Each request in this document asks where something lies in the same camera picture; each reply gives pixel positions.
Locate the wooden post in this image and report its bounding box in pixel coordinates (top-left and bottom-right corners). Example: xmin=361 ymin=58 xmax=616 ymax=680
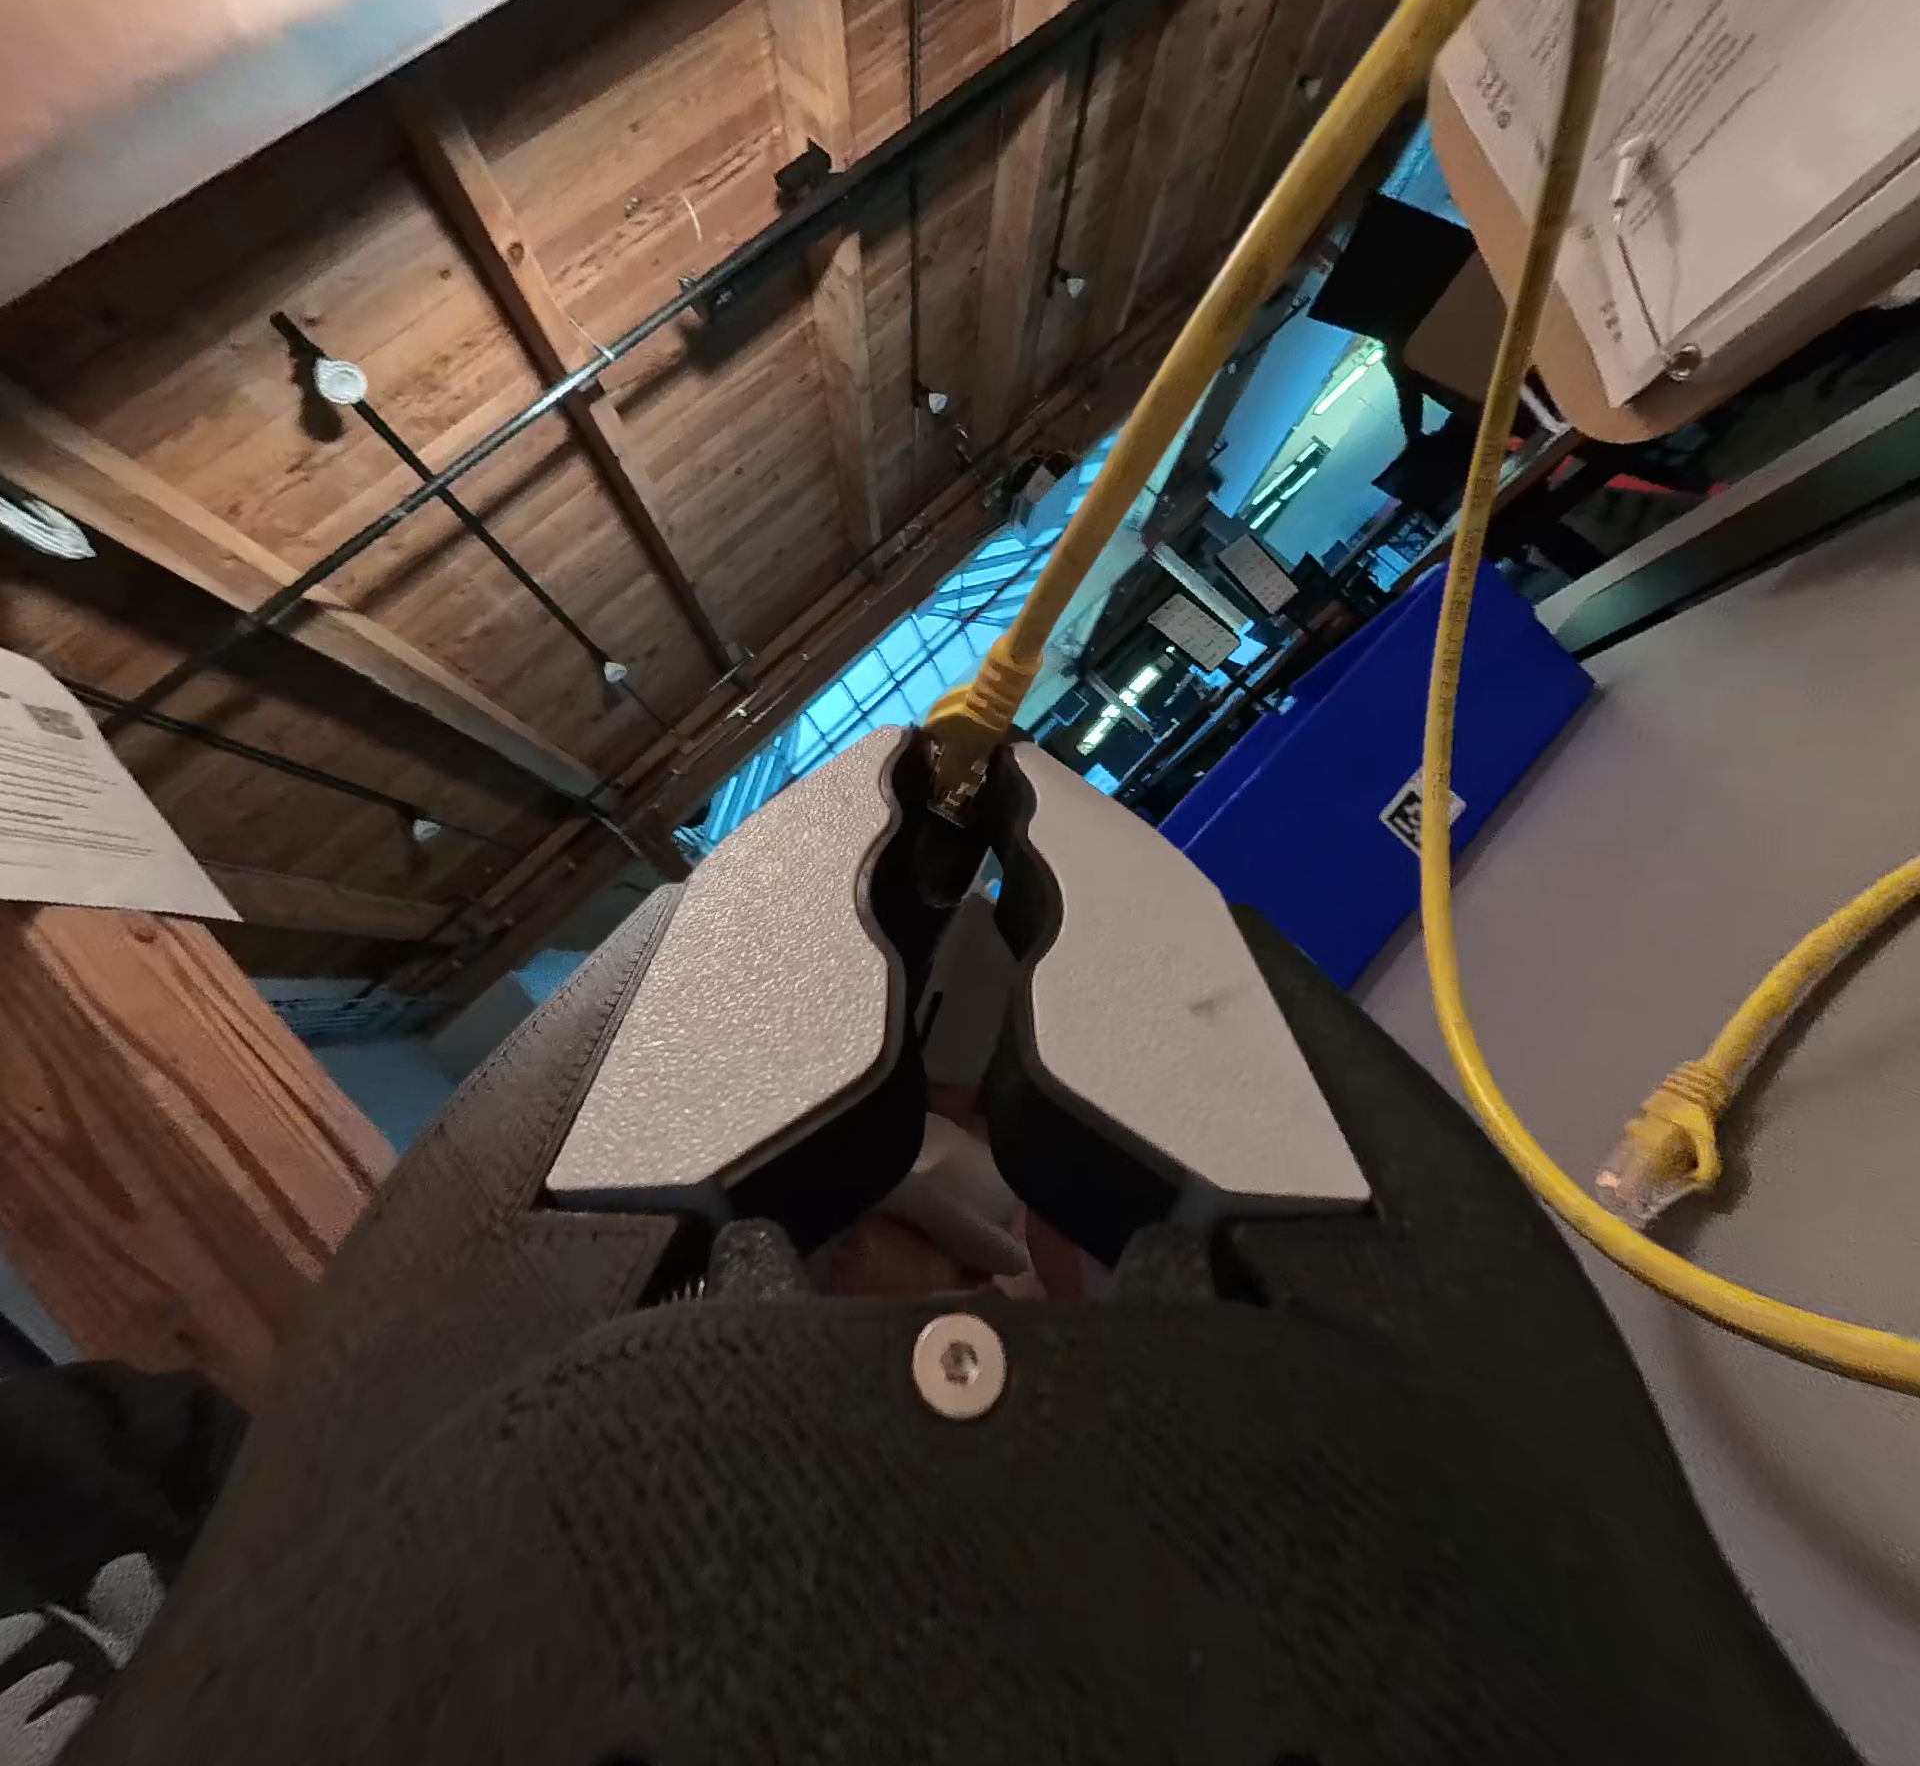
xmin=0 ymin=897 xmax=398 ymax=1417

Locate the person's dark printed clothing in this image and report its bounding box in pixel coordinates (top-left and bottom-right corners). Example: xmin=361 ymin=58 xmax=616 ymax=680
xmin=0 ymin=1361 xmax=250 ymax=1766

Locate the yellow ethernet cable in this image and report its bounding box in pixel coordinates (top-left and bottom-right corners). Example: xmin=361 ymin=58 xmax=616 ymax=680
xmin=924 ymin=0 xmax=1920 ymax=1400

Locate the blue plastic bin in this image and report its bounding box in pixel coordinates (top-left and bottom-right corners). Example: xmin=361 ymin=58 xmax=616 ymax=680
xmin=1159 ymin=559 xmax=1597 ymax=992

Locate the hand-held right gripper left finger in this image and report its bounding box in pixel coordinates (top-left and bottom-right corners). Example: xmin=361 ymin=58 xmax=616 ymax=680
xmin=543 ymin=723 xmax=934 ymax=1252

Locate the paper notice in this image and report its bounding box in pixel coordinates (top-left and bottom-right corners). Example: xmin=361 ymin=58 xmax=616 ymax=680
xmin=0 ymin=649 xmax=242 ymax=926

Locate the printed instruction sheet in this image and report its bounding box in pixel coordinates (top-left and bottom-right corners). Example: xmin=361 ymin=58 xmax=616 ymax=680
xmin=1338 ymin=0 xmax=1920 ymax=411

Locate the wooden instruction board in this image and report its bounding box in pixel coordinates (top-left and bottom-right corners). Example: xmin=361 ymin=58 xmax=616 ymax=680
xmin=1336 ymin=0 xmax=1920 ymax=448

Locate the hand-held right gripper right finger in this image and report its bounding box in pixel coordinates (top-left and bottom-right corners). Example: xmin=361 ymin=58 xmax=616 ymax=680
xmin=984 ymin=741 xmax=1374 ymax=1265

